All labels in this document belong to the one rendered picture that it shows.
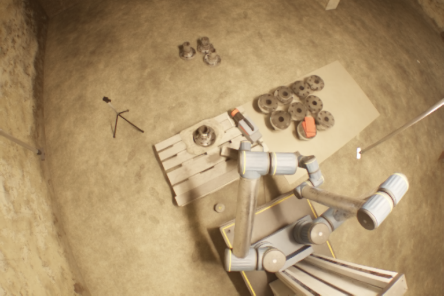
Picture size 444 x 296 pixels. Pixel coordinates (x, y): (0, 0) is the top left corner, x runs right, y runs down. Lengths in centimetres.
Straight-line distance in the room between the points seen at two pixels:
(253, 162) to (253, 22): 321
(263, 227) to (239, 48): 264
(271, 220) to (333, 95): 217
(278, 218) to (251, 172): 107
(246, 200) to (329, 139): 198
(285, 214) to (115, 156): 217
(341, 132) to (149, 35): 351
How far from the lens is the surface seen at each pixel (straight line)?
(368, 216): 119
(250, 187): 137
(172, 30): 397
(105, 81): 361
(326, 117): 296
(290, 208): 234
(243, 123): 248
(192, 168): 248
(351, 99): 371
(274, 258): 179
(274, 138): 282
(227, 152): 243
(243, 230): 155
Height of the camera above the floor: 255
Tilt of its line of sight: 67 degrees down
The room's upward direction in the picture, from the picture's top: 5 degrees clockwise
